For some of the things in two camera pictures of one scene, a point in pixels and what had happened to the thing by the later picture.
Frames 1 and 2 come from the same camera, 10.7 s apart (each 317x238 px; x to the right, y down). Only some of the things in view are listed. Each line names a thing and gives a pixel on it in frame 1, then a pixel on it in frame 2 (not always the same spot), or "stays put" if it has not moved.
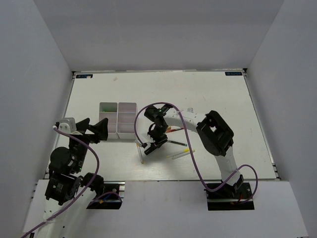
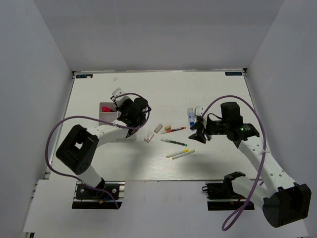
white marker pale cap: (184, 154) stays put
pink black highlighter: (151, 149) → (106, 109)
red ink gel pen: (173, 130) stays put
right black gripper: (160, 142) → (199, 136)
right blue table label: (233, 73) stays put
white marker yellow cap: (184, 150) stays put
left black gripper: (100, 128) → (124, 103)
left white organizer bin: (109, 110) stays put
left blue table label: (82, 76) stays put
